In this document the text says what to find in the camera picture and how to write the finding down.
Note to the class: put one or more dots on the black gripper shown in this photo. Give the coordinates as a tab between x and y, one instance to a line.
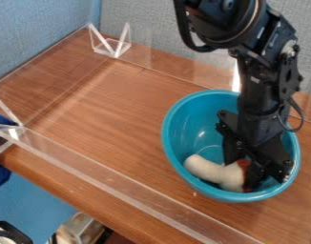
270	159

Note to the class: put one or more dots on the clear acrylic barrier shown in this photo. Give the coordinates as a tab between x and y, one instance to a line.
203	74
84	181

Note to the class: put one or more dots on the white brown toy mushroom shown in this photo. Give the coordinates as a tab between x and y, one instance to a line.
229	176

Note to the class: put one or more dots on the clear acrylic front barrier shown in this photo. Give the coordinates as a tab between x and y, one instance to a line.
84	181

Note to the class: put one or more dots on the black white object below table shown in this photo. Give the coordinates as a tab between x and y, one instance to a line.
11	235

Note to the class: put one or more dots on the clear acrylic left bracket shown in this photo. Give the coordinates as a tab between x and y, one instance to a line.
11	127

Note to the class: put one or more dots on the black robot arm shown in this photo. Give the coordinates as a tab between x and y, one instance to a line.
258	36

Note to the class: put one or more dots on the clear acrylic corner bracket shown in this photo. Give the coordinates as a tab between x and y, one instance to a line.
108	46

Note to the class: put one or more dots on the clear box below table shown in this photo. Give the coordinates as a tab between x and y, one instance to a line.
79	230

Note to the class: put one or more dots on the clear acrylic back barrier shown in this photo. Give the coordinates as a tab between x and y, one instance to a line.
203	74

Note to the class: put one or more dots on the blue plastic bowl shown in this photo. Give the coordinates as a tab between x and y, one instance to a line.
189	134

